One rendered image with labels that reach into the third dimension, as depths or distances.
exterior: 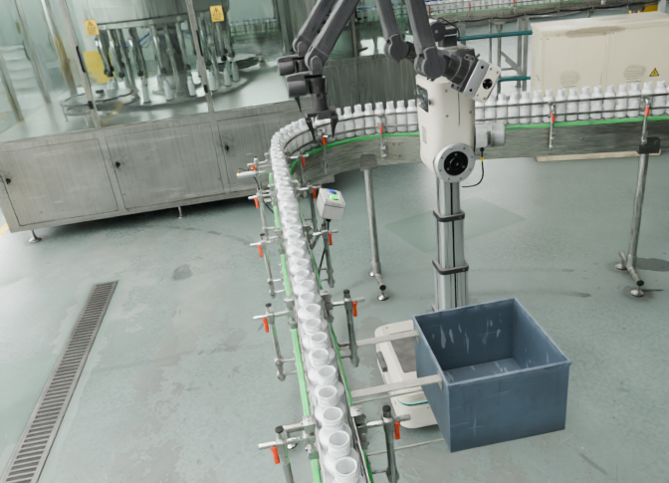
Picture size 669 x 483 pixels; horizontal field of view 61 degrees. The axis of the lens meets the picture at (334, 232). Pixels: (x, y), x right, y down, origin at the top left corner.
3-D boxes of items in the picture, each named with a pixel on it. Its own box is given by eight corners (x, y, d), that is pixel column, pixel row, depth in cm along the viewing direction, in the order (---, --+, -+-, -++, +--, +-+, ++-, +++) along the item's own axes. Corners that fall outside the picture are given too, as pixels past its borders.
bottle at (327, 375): (351, 424, 121) (342, 361, 114) (348, 445, 115) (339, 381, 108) (324, 423, 122) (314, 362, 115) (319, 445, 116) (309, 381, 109)
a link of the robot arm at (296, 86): (321, 55, 175) (317, 53, 183) (284, 60, 174) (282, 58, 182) (326, 95, 180) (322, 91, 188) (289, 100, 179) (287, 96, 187)
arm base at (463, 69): (469, 55, 192) (453, 89, 196) (449, 45, 190) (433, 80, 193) (480, 58, 184) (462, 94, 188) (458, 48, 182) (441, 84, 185)
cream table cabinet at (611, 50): (641, 135, 572) (656, 11, 523) (663, 155, 517) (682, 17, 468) (527, 142, 594) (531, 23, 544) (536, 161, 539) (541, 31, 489)
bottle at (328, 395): (338, 440, 117) (330, 376, 110) (358, 456, 112) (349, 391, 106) (316, 457, 114) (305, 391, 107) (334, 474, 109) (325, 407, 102)
